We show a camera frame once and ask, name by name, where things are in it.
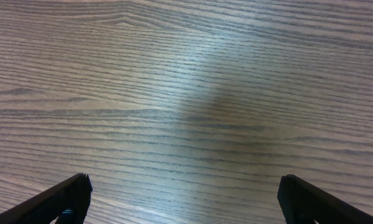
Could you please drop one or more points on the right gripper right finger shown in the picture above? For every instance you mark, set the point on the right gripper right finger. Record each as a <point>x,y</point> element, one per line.
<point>304,203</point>

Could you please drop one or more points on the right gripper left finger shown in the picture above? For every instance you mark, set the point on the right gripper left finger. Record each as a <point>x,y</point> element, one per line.
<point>66,202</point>

